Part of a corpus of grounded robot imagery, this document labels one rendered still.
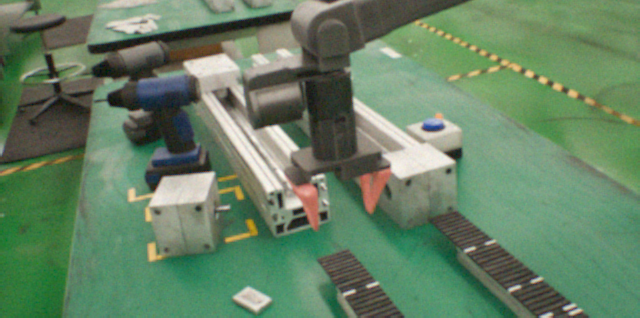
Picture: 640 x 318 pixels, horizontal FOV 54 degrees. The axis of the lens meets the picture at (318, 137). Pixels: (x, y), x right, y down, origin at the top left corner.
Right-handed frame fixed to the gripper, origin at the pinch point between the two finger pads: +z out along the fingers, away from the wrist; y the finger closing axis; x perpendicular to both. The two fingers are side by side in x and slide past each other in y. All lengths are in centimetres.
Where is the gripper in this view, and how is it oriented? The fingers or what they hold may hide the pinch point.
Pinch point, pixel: (342, 214)
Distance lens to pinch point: 82.3
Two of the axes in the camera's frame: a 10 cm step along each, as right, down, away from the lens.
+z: 1.1, 9.1, 4.0
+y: -9.2, 2.4, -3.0
